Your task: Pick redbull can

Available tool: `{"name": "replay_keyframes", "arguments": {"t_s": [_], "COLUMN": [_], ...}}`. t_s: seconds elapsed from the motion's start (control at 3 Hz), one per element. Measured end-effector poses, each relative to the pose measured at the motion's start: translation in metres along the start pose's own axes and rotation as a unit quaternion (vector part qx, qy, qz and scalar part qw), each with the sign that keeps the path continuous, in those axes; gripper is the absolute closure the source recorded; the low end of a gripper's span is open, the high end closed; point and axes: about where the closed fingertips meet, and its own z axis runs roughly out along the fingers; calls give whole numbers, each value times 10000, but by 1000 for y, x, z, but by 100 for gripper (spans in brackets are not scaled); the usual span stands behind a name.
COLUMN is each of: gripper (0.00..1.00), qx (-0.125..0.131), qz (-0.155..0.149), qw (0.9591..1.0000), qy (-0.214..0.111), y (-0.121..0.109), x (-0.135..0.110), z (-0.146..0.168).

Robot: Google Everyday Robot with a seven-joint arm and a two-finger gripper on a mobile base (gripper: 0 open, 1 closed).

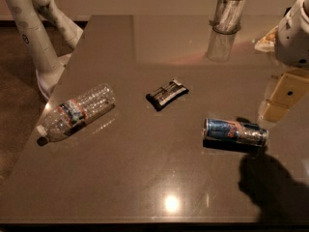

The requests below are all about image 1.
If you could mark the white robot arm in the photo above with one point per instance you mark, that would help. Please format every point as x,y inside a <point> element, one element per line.
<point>288,47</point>

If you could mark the yellow white packet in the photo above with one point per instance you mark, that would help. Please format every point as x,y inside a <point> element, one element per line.
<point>267,42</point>

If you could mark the black snack bar packet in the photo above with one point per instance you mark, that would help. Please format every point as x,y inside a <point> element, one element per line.
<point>163,95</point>

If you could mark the clear cup with straws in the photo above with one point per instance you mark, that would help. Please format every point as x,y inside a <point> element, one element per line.
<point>227,16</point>

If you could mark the clear plastic water bottle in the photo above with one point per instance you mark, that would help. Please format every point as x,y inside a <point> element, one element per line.
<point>76,113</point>

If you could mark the blue silver redbull can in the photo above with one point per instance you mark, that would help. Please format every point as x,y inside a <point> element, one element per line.
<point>234,132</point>

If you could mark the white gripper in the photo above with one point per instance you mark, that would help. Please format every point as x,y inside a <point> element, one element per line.
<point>294,41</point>

